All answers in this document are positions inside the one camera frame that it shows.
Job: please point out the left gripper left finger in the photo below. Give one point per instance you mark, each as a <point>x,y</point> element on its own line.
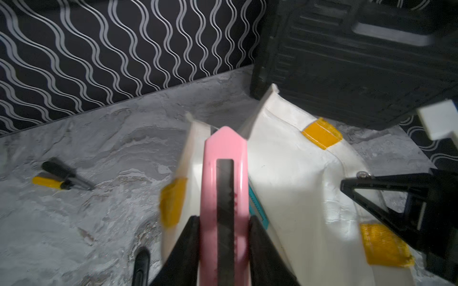
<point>181,267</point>

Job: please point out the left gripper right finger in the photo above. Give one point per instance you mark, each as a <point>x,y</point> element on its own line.
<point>267,268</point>

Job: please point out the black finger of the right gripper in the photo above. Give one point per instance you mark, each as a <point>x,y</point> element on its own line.
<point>398,201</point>

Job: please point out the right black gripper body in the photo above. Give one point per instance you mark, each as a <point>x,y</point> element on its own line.
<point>433,212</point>

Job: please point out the pink utility knife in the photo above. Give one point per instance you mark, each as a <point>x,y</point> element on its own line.
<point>224,211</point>

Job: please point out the teal utility knife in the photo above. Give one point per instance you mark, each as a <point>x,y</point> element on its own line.
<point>256,209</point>

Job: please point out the white pouch with yellow handles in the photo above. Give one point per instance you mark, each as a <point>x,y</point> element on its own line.
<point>296,163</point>

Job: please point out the black tool case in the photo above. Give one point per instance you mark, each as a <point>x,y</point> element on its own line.
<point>368,64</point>

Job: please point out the yellow black screwdriver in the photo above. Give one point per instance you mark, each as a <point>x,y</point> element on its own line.
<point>59,176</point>

